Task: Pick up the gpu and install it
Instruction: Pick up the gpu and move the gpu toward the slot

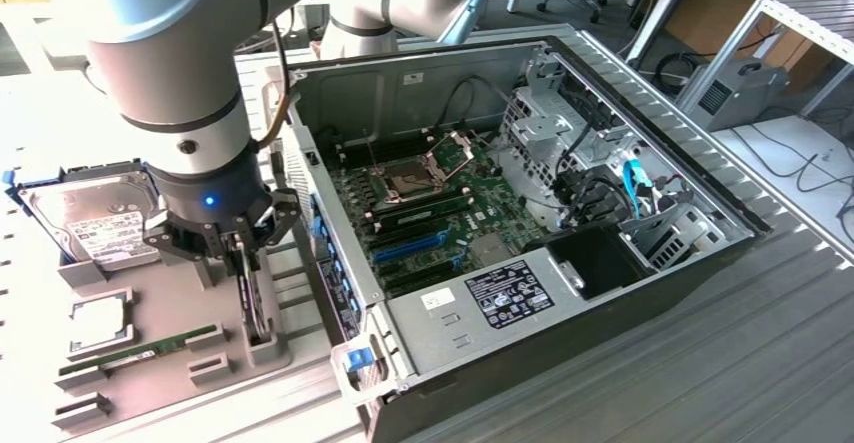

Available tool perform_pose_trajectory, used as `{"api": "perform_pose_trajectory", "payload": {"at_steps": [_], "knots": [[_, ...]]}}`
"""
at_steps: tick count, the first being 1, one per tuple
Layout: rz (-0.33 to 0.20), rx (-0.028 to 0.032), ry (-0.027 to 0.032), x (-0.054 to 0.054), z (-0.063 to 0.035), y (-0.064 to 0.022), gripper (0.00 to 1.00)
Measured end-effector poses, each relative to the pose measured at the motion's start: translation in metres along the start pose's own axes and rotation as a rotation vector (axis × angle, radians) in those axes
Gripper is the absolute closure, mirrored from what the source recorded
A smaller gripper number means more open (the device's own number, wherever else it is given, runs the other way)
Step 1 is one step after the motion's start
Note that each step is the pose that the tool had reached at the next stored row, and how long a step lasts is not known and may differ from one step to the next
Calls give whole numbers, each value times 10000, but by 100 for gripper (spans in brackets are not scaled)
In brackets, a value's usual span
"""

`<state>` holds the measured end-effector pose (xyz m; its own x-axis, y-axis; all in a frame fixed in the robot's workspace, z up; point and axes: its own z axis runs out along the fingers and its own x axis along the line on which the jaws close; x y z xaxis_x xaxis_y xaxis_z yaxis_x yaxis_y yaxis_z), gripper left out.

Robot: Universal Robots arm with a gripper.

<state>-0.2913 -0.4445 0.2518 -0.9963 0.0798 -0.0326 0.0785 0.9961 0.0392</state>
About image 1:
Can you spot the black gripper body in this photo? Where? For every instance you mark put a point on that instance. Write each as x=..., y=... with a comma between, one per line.
x=209, y=198

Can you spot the green graphics card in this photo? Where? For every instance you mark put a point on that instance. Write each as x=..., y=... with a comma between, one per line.
x=253, y=298

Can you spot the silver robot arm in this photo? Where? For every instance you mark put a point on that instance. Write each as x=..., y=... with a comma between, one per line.
x=167, y=63

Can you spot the silver hard disk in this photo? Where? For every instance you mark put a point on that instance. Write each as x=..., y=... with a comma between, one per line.
x=87, y=223

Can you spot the grey parts rack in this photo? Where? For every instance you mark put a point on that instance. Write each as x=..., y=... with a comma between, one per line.
x=167, y=323

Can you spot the silver CPU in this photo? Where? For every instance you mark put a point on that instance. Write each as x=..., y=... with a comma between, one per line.
x=100, y=323

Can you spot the thin metal locking lever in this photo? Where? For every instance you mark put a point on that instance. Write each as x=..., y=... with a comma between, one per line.
x=372, y=148

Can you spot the blue expansion slot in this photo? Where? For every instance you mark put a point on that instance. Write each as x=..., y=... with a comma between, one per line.
x=407, y=248

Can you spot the CPU socket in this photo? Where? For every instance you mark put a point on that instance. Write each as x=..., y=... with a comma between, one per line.
x=408, y=180

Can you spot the black RAM stick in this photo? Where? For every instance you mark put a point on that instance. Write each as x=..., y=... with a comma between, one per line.
x=420, y=213

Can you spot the green RAM stick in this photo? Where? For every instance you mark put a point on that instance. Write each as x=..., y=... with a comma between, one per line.
x=147, y=348

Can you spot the blue disk caddy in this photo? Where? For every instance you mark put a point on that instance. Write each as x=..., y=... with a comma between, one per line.
x=8, y=175

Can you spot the silver socket cover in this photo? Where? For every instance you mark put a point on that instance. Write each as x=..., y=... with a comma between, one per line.
x=459, y=138

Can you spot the silver chipset heatsink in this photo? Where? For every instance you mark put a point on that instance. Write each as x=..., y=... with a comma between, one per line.
x=490, y=250

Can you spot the grey power supply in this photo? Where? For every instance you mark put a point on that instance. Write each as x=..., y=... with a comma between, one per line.
x=434, y=333

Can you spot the green motherboard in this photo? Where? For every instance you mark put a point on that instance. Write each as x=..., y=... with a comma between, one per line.
x=496, y=198

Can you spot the grey metal drive cage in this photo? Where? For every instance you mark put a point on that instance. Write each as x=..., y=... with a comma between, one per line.
x=540, y=128

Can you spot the black grey PC case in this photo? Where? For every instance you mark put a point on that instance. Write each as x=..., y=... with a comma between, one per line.
x=567, y=373

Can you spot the grey metal disk bay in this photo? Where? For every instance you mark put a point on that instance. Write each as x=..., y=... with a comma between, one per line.
x=667, y=243

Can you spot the black office chair base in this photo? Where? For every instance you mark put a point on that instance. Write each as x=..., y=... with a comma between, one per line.
x=596, y=10

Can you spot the black plastic air duct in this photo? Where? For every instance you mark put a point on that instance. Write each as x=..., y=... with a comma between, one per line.
x=600, y=258

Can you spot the aluminium frame table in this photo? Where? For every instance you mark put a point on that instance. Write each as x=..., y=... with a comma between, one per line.
x=814, y=18

